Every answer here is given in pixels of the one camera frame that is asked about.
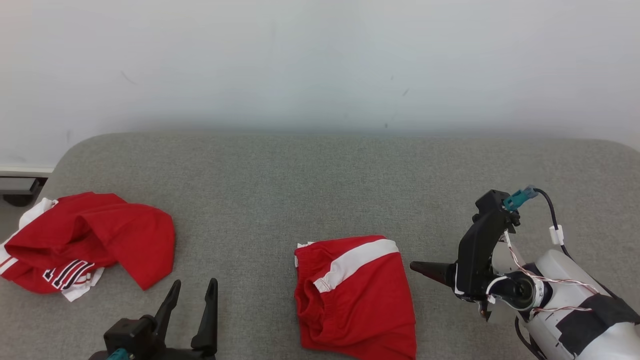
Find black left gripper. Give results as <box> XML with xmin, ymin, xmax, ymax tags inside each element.
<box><xmin>149</xmin><ymin>277</ymin><xmax>220</xmax><ymax>360</ymax></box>

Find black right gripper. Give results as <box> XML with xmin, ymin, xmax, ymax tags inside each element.
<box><xmin>409</xmin><ymin>221</ymin><xmax>509</xmax><ymax>303</ymax></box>

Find white baseboard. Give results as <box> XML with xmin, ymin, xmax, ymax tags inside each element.
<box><xmin>0</xmin><ymin>164</ymin><xmax>55</xmax><ymax>179</ymax></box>

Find grey fabric sofa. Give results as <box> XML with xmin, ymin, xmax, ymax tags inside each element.
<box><xmin>0</xmin><ymin>131</ymin><xmax>640</xmax><ymax>360</ymax></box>

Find thin black cable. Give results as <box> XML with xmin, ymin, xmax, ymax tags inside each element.
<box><xmin>530</xmin><ymin>187</ymin><xmax>576</xmax><ymax>261</ymax></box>

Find red jersey with white sleeves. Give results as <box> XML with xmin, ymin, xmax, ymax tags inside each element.
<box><xmin>0</xmin><ymin>192</ymin><xmax>176</xmax><ymax>304</ymax></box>

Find red shorts with white stripe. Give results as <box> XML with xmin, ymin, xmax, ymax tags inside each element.
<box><xmin>293</xmin><ymin>234</ymin><xmax>418</xmax><ymax>360</ymax></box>

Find red white twisted wires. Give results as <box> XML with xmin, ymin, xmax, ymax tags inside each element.
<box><xmin>499</xmin><ymin>230</ymin><xmax>599</xmax><ymax>322</ymax></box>

